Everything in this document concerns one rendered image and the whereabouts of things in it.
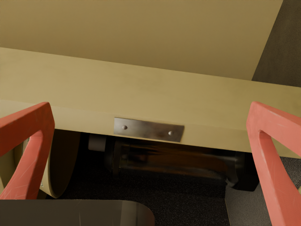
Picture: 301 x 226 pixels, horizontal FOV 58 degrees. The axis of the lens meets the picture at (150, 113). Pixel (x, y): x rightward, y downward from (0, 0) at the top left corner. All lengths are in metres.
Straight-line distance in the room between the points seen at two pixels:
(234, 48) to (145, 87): 0.43
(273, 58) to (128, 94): 0.42
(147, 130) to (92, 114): 0.06
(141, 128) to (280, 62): 0.40
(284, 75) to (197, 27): 0.23
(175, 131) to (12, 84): 0.18
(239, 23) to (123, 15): 0.27
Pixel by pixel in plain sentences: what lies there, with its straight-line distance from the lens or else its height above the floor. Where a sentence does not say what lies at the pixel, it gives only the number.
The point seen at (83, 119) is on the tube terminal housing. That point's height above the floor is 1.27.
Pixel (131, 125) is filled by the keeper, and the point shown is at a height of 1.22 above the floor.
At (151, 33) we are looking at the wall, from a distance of 0.69.
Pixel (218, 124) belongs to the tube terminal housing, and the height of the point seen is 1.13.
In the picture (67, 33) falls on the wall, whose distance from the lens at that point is 0.73.
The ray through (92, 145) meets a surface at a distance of 0.44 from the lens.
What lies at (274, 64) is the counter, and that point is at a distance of 0.64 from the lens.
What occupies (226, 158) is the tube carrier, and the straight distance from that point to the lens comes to 0.43.
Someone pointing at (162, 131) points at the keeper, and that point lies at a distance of 0.28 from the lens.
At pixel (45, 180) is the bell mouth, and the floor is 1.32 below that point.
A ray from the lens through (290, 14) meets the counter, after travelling 0.63.
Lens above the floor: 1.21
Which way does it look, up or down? 2 degrees down
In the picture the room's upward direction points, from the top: 83 degrees counter-clockwise
